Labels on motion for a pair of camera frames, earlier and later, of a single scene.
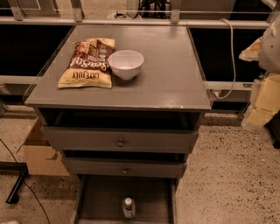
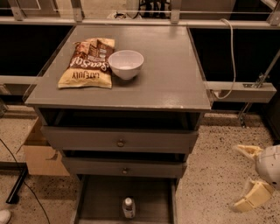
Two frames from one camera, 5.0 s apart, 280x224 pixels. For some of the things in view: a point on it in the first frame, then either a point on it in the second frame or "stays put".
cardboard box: x=41 y=158 stays put
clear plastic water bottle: x=129 y=208 stays put
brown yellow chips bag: x=88 y=65 stays put
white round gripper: x=270 y=51 → x=269 y=164
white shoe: x=11 y=222 → x=4 y=216
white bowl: x=125 y=64 stays put
